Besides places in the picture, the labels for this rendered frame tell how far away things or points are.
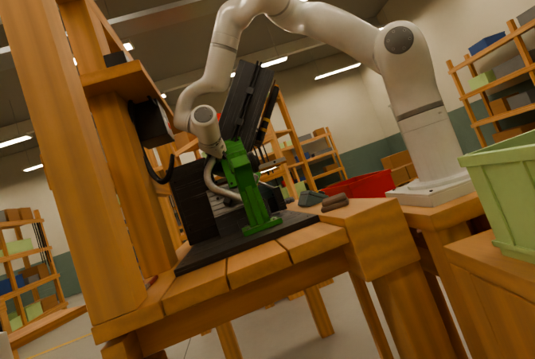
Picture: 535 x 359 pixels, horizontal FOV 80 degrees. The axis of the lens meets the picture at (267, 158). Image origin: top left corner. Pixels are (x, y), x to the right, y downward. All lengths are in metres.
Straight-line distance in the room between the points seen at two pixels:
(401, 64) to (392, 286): 0.52
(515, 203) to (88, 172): 0.75
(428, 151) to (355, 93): 10.78
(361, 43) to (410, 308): 0.69
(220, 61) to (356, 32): 0.42
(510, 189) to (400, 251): 0.32
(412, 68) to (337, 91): 10.59
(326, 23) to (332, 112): 10.24
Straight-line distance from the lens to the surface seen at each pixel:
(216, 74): 1.07
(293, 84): 11.15
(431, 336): 0.88
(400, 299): 0.82
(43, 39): 0.88
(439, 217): 0.77
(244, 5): 1.05
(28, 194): 12.00
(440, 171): 0.91
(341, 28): 0.96
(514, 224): 0.59
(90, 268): 0.76
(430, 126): 0.90
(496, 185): 0.58
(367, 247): 0.76
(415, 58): 0.88
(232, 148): 1.36
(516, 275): 0.58
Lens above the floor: 1.02
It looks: 5 degrees up
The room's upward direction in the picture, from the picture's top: 20 degrees counter-clockwise
